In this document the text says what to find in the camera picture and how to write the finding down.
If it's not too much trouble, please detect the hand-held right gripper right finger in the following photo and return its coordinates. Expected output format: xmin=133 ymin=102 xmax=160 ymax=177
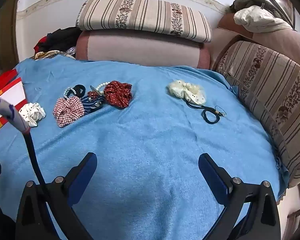
xmin=198 ymin=153 xmax=282 ymax=240

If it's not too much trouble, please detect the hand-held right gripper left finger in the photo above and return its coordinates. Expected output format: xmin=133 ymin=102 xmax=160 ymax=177
xmin=15 ymin=152 xmax=98 ymax=240

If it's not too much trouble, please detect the small black ring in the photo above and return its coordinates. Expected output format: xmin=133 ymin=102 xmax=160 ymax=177
xmin=186 ymin=99 xmax=227 ymax=125

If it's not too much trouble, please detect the red plaid scrunchie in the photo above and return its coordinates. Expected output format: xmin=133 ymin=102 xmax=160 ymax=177
xmin=52 ymin=96 xmax=85 ymax=128

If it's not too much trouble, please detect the navy striped scrunchie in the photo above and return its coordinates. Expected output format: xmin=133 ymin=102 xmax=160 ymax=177
xmin=80 ymin=95 xmax=106 ymax=115

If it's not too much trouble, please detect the white polka dot scrunchie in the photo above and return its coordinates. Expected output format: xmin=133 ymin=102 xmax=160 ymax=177
xmin=19 ymin=102 xmax=47 ymax=127

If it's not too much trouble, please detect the pale green bead bracelet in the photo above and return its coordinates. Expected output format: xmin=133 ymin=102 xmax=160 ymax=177
xmin=63 ymin=87 xmax=77 ymax=99

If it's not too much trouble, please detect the black scalloped hair tie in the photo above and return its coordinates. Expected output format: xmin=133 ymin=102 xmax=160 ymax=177
xmin=70 ymin=84 xmax=87 ymax=97

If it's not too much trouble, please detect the red polka dot scrunchie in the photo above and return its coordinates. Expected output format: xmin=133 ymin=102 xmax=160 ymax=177
xmin=103 ymin=80 xmax=133 ymax=109

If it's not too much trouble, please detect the white pearl bracelet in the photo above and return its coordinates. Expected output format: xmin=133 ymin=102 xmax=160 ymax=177
xmin=95 ymin=81 xmax=113 ymax=93

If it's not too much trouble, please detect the red box with white lining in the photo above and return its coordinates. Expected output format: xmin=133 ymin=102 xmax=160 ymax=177
xmin=0 ymin=69 xmax=30 ymax=138

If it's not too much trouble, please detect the cream scrunchie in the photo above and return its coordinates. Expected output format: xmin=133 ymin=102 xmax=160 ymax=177
xmin=167 ymin=80 xmax=207 ymax=106

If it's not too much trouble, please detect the grey patterned cloth sleeve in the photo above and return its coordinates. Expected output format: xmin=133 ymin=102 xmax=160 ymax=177
xmin=0 ymin=92 xmax=31 ymax=133

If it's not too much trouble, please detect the wide striped floral cushion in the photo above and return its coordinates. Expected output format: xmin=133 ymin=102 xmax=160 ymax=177
xmin=214 ymin=41 xmax=300 ymax=188

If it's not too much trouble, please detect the patterned silk scarf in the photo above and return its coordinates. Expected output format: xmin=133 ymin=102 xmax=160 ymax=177
xmin=32 ymin=50 xmax=77 ymax=61

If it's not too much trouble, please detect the long pink bolster cushion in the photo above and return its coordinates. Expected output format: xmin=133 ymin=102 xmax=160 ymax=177
xmin=76 ymin=30 xmax=211 ymax=68

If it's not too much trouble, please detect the black clothing pile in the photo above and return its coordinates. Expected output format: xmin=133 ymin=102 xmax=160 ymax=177
xmin=39 ymin=26 xmax=83 ymax=53

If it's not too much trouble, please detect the red cloth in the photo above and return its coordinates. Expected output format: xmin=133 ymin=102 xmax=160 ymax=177
xmin=34 ymin=36 xmax=48 ymax=52

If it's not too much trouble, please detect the pink sofa cushion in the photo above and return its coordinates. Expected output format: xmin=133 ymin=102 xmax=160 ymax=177
xmin=211 ymin=12 xmax=300 ymax=71

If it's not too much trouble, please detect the white cloth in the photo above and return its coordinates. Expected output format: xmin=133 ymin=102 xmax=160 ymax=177
xmin=233 ymin=5 xmax=293 ymax=33

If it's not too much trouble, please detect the long striped floral cushion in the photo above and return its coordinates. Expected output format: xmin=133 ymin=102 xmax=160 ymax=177
xmin=75 ymin=0 xmax=213 ymax=43

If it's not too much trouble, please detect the dark green furry cloth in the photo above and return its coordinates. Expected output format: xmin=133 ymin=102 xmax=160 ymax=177
xmin=231 ymin=0 xmax=280 ymax=14

